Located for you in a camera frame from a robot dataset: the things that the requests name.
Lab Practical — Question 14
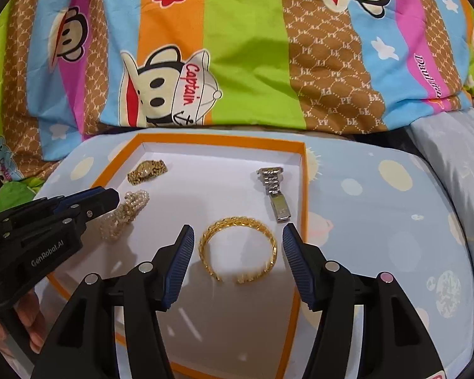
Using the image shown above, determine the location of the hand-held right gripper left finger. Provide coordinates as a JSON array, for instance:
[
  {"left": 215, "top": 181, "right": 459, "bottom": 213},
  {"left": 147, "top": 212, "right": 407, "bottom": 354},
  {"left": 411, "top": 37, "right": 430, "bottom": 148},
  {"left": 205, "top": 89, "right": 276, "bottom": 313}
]
[{"left": 32, "top": 224, "right": 196, "bottom": 379}]

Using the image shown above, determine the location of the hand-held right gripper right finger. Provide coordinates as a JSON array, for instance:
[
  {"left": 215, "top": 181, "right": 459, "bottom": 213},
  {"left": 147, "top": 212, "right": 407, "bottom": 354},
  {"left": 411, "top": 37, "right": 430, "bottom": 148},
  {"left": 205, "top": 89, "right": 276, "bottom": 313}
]
[{"left": 282, "top": 223, "right": 445, "bottom": 379}]

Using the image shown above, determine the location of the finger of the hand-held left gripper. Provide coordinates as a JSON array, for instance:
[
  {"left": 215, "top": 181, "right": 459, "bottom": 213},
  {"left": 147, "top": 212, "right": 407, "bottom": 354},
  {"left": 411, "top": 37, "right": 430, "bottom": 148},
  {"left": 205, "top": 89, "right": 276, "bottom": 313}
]
[
  {"left": 0, "top": 187, "right": 105, "bottom": 224},
  {"left": 8, "top": 188, "right": 122, "bottom": 245}
]

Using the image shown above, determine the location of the gold chain bangle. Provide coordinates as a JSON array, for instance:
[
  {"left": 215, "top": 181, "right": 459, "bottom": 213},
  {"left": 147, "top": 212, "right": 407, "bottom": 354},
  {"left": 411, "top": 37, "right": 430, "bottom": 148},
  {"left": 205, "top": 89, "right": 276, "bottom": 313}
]
[{"left": 198, "top": 217, "right": 279, "bottom": 285}]

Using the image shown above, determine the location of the pearl bracelet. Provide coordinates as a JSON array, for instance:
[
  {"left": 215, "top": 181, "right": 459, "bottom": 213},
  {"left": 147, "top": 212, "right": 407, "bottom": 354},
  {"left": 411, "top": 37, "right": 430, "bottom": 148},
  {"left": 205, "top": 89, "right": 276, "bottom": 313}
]
[{"left": 99, "top": 189, "right": 150, "bottom": 242}]

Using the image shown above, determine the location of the orange jewelry box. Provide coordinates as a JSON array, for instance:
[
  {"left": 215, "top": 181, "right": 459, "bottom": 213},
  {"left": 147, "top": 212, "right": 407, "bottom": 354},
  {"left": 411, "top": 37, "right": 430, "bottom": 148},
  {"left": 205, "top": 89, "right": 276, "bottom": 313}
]
[{"left": 47, "top": 132, "right": 311, "bottom": 378}]

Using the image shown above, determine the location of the person's left hand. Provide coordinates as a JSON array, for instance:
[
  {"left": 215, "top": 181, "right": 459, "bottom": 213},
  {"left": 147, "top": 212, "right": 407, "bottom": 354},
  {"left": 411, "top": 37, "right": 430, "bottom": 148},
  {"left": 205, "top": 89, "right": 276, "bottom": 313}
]
[{"left": 0, "top": 288, "right": 48, "bottom": 364}]

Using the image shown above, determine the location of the gold wristwatch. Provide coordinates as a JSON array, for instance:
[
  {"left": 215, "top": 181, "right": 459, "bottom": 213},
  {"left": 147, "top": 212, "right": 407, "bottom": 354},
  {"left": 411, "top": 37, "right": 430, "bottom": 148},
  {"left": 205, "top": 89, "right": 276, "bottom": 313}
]
[{"left": 127, "top": 159, "right": 168, "bottom": 185}]

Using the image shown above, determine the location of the silver wristwatch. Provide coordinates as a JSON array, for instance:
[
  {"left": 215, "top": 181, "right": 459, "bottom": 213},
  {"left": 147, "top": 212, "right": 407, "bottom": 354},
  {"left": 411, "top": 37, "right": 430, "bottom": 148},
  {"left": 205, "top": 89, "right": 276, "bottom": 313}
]
[{"left": 257, "top": 167, "right": 291, "bottom": 223}]

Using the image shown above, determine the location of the light blue spotted quilt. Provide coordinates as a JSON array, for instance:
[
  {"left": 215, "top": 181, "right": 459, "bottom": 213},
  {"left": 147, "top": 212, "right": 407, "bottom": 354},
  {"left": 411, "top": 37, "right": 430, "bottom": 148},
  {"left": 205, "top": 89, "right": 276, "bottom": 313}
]
[{"left": 33, "top": 126, "right": 474, "bottom": 379}]

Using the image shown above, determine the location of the pale blue bed sheet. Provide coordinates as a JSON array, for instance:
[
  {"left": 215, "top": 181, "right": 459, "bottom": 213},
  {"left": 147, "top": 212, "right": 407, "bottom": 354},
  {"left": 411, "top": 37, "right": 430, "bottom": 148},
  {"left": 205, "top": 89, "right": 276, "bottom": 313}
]
[{"left": 403, "top": 108, "right": 474, "bottom": 273}]

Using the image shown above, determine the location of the striped cartoon monkey blanket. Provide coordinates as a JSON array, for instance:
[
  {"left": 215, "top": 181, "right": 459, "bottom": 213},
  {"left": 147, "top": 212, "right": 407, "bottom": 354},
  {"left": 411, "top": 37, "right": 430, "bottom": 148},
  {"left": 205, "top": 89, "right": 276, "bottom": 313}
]
[{"left": 0, "top": 0, "right": 474, "bottom": 202}]

